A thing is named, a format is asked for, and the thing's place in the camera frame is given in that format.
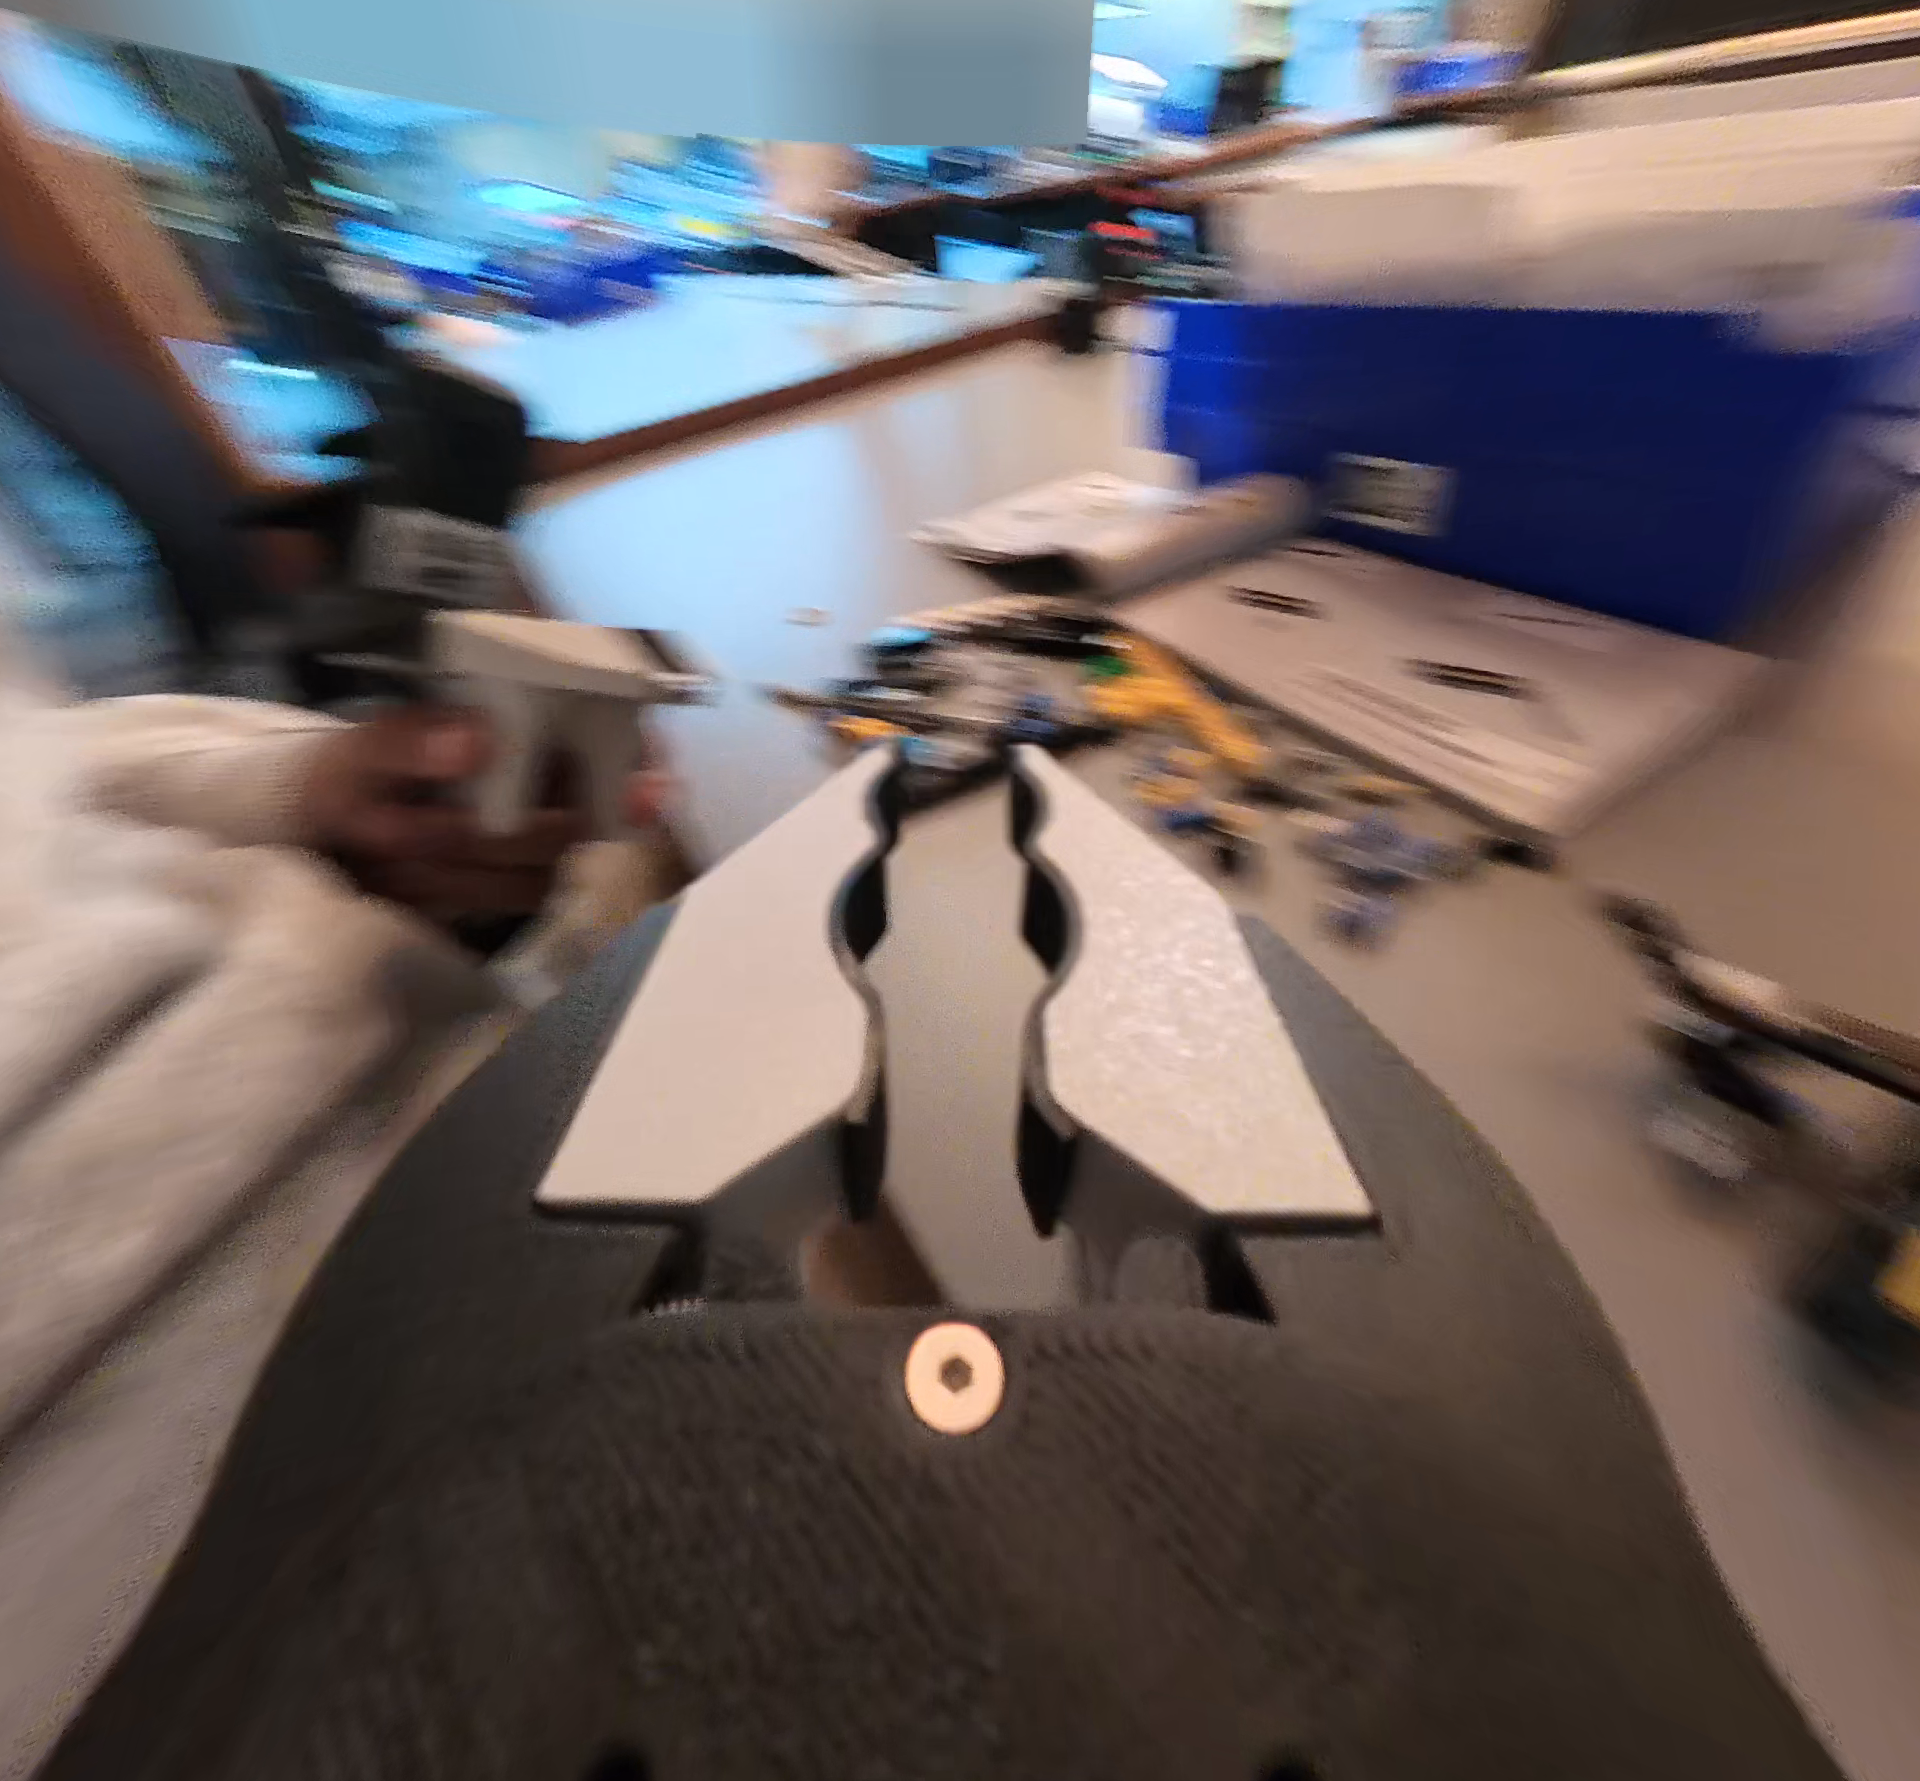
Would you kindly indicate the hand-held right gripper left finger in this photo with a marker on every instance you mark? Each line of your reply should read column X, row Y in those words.
column 721, row 1048

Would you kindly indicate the person's left hand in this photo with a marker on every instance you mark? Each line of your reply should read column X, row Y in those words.
column 405, row 822

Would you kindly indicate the scattered small lego pieces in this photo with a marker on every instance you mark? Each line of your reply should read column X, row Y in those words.
column 1351, row 853

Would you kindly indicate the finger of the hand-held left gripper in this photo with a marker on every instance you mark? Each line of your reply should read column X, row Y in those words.
column 555, row 659

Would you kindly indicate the blue plastic bin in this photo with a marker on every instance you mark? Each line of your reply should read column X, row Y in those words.
column 1576, row 446

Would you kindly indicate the yellow lego beam frame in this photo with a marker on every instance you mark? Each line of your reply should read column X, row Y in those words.
column 1179, row 708

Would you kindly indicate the lego instruction booklet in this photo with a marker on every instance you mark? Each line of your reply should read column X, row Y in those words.
column 1441, row 701

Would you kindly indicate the person's left forearm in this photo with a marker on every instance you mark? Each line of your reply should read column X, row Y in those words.
column 150, row 941

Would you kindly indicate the grey paper leaflet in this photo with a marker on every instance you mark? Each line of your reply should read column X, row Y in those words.
column 1111, row 528

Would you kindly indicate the small yellow lego piece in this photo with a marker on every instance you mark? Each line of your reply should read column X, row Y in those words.
column 1876, row 1287

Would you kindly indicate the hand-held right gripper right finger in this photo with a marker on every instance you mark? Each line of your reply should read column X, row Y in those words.
column 1187, row 1048

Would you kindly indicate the black grey yellow lego assembly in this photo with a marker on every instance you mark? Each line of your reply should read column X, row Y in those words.
column 1727, row 1048

